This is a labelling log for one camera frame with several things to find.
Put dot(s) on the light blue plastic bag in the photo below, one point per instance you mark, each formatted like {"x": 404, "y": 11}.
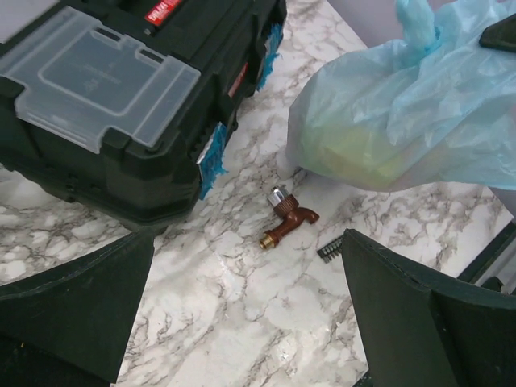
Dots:
{"x": 432, "y": 106}

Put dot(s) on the black plastic toolbox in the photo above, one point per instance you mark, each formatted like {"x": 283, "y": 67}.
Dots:
{"x": 127, "y": 106}

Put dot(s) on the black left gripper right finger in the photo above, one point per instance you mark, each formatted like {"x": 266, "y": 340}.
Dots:
{"x": 421, "y": 327}

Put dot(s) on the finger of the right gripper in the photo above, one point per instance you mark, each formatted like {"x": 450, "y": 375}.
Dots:
{"x": 501, "y": 35}

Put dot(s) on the small black comb piece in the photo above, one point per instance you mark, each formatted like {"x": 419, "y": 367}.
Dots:
{"x": 330, "y": 250}

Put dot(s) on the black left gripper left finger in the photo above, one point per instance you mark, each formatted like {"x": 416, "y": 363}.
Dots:
{"x": 72, "y": 323}

